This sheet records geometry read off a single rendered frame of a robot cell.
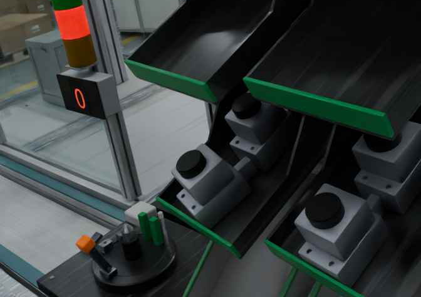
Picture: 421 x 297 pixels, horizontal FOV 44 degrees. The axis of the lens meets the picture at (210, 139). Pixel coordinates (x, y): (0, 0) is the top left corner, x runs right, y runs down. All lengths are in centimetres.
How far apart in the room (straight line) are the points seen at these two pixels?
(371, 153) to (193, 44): 20
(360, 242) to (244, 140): 18
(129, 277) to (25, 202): 52
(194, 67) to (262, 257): 27
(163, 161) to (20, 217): 41
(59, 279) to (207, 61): 54
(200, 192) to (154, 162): 92
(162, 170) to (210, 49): 91
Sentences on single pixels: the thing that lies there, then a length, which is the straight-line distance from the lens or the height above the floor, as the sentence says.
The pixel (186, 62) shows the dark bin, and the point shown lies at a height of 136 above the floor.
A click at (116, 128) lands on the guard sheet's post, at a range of 101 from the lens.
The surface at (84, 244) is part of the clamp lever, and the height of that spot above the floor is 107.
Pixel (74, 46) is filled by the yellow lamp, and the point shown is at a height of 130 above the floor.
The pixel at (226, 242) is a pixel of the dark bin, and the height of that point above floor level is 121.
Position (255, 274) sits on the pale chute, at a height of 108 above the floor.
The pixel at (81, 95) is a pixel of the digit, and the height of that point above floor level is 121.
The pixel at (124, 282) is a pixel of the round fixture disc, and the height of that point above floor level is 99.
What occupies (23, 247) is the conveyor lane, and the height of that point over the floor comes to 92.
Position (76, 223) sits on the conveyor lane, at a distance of 115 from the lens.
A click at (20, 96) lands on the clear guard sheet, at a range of 132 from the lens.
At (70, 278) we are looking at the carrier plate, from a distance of 91.
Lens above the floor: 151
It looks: 26 degrees down
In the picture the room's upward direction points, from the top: 9 degrees counter-clockwise
